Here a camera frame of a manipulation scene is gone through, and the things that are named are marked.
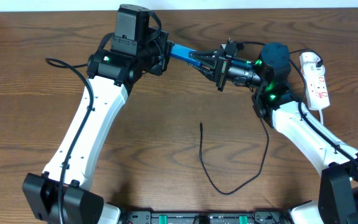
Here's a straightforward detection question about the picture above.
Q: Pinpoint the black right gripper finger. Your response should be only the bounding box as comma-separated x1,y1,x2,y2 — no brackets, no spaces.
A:
194,65,216,82
189,49,221,64

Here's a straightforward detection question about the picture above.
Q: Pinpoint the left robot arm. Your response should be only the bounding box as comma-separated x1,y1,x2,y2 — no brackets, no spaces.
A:
22,4,173,223

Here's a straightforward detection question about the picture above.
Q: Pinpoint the white power strip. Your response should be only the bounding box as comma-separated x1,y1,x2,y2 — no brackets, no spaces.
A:
302,63,330,111

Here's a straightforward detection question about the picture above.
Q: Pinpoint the blue screen smartphone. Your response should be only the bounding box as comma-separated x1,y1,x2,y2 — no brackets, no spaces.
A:
170,44,202,67

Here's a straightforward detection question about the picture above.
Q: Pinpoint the black charging cable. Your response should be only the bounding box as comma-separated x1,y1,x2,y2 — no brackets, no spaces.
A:
198,48,324,196

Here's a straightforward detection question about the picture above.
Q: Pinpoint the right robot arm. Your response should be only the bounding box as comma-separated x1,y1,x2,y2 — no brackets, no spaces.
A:
189,41,358,223

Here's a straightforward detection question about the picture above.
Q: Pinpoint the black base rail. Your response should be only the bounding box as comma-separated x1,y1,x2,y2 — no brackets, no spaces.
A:
118,211,291,224

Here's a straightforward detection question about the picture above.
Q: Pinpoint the white charger plug adapter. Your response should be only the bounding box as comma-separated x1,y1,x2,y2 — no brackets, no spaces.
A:
300,52,325,77

